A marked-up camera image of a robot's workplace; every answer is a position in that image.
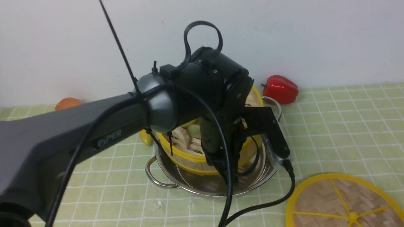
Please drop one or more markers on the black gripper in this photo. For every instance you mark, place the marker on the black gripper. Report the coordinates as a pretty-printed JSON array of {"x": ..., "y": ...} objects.
[{"x": 224, "y": 85}]

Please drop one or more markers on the yellow rimmed bamboo steamer basket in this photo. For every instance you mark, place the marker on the yellow rimmed bamboo steamer basket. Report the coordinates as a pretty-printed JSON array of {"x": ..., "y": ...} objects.
[{"x": 186, "y": 152}]

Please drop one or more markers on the yellow rimmed bamboo steamer lid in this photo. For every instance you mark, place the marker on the yellow rimmed bamboo steamer lid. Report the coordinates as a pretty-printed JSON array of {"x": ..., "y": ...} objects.
[{"x": 341, "y": 200}]

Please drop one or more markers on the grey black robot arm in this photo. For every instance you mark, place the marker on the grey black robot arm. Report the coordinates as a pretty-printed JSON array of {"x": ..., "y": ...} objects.
[{"x": 38, "y": 153}]

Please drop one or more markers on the stainless steel pot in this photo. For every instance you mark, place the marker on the stainless steel pot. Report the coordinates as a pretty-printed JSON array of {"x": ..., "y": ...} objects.
[{"x": 263, "y": 168}]

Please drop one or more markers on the green round bun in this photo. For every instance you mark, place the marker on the green round bun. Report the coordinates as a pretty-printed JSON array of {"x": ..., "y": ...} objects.
[{"x": 194, "y": 131}]

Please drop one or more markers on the yellow banana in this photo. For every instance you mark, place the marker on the yellow banana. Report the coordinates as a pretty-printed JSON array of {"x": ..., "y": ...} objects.
[{"x": 146, "y": 138}]

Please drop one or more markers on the red bell pepper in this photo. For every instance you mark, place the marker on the red bell pepper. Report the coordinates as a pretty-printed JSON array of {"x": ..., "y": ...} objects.
[{"x": 281, "y": 89}]

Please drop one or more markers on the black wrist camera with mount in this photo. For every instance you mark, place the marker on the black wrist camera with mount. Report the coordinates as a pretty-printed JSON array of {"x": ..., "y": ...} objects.
[{"x": 262, "y": 121}]

